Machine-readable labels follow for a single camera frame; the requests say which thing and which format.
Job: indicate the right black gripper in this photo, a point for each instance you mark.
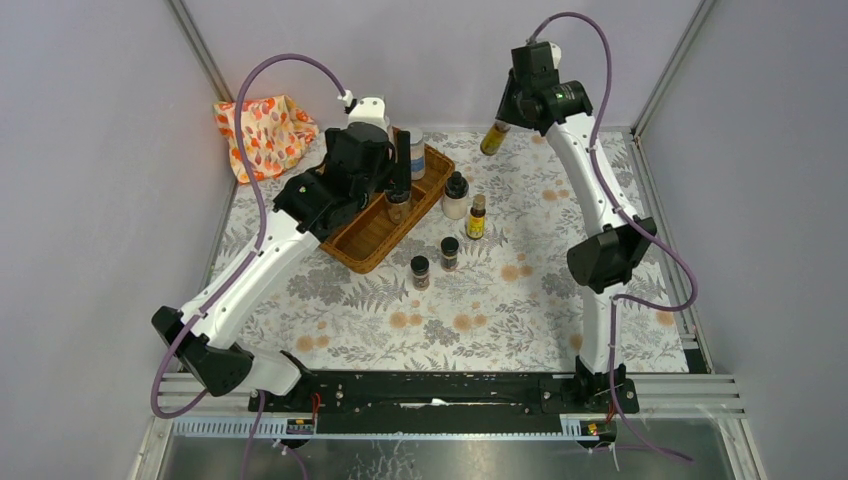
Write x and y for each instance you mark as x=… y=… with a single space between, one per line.
x=503 y=111

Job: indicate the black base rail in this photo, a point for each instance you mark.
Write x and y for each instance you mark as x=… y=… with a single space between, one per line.
x=428 y=402

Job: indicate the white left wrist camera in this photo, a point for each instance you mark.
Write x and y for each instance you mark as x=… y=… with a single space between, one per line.
x=370 y=110

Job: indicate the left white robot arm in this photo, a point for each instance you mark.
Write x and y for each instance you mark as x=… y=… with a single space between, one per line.
x=203 y=334

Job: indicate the blue label pellet jar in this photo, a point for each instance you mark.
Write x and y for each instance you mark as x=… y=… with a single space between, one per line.
x=417 y=153

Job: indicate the brown wicker divided basket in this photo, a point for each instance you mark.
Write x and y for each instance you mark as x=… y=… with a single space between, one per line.
x=366 y=242

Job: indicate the dark spice jar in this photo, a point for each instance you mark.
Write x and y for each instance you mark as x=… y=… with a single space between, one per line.
x=420 y=270
x=449 y=247

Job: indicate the dark spice jar left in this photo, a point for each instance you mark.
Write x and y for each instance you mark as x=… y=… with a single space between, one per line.
x=420 y=270

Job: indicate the floral patterned table mat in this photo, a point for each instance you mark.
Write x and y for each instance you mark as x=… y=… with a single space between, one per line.
x=510 y=305

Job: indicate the aluminium frame rail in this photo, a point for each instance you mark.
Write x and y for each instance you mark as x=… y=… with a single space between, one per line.
x=197 y=44

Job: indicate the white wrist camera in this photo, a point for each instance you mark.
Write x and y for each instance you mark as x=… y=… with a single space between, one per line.
x=370 y=110
x=556 y=54

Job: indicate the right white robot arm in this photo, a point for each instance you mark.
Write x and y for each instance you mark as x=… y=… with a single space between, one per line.
x=603 y=263

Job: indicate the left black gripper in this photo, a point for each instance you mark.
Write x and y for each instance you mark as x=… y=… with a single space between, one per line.
x=401 y=178

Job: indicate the yellow label sauce bottle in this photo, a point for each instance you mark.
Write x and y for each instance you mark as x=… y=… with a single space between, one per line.
x=494 y=138

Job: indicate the black cap grinder bottle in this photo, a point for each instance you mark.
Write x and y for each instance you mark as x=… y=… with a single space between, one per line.
x=399 y=205

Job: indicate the orange floral cloth bag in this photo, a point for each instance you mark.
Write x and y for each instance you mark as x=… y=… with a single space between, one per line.
x=276 y=133

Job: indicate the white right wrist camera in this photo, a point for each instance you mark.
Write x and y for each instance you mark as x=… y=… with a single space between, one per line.
x=556 y=54

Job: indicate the dark spice jar right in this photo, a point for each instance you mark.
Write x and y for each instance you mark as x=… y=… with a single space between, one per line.
x=449 y=247

